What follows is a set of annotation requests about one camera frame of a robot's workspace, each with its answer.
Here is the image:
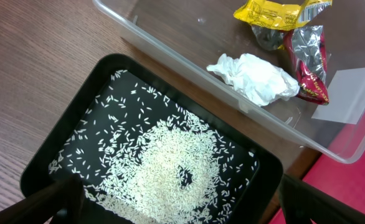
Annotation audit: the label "crumpled white tissue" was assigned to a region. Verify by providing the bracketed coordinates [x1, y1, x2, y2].
[206, 54, 300, 106]

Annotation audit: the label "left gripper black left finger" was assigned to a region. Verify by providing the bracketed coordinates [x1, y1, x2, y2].
[0, 174, 84, 224]

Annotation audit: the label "white rice grains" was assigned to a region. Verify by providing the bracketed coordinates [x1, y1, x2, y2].
[48, 70, 260, 223]

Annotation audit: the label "black waste tray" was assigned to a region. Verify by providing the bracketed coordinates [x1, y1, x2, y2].
[20, 54, 283, 223]

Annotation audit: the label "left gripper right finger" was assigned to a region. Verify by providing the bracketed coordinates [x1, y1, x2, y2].
[278, 174, 365, 224]

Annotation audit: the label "red serving tray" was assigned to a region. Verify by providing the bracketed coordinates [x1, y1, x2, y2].
[268, 93, 365, 224]

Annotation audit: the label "red silver foil wrapper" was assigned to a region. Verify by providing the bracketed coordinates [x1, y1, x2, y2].
[283, 26, 329, 105]

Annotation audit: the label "clear plastic waste bin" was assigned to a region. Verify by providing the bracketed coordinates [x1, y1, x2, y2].
[94, 0, 365, 164]

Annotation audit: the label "yellow foil wrapper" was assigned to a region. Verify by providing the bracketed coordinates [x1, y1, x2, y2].
[234, 0, 333, 50]

